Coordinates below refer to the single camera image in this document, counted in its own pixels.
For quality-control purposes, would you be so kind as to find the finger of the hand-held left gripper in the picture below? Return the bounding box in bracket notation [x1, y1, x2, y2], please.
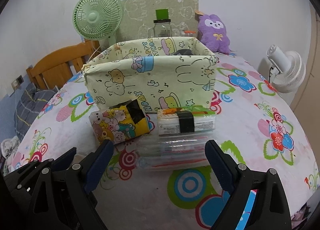
[4, 147, 77, 195]

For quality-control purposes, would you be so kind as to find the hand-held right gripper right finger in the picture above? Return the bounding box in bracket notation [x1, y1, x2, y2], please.
[205, 139, 293, 230]

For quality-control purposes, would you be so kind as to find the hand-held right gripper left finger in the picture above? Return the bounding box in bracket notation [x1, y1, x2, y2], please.
[26, 140, 114, 230]

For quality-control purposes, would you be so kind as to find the pink plastic wipes packet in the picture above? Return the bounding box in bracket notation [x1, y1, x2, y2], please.
[137, 134, 213, 172]

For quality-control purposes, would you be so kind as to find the cartoon animal tissue packet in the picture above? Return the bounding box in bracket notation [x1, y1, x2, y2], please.
[89, 99, 151, 145]

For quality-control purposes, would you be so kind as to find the green topped tissue packet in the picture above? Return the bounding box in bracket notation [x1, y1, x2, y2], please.
[157, 105, 216, 136]

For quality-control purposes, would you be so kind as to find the yellow cartoon printed storage box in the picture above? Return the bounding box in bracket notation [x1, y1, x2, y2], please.
[82, 37, 217, 115]

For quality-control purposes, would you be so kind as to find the floral tablecloth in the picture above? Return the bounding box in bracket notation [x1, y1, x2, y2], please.
[0, 50, 319, 230]

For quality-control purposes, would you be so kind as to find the grey plaid blanket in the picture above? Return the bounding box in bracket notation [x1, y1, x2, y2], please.
[15, 83, 59, 127]

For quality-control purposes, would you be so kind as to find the wooden headboard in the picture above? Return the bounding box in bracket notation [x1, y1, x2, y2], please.
[26, 40, 100, 91]

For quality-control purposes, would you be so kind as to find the white standing fan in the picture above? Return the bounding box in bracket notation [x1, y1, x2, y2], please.
[257, 44, 307, 94]

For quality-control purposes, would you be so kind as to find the purple plush bunny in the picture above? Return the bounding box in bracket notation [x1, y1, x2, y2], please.
[196, 13, 232, 54]

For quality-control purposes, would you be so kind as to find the green desk fan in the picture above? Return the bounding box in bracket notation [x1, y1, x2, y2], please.
[72, 0, 124, 52]

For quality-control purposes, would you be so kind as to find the glass jar with green lid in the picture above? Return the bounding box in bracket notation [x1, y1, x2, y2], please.
[149, 9, 173, 38]

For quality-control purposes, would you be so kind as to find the beige door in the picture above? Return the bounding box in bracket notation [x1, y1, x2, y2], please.
[291, 3, 320, 121]

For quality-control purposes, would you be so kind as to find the green printed board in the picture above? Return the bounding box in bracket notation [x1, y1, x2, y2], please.
[117, 0, 200, 42]

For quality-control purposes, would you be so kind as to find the wall outlet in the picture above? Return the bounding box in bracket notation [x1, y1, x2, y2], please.
[11, 75, 24, 88]

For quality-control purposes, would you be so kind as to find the white fan cord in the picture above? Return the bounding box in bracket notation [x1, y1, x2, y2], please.
[86, 40, 101, 62]

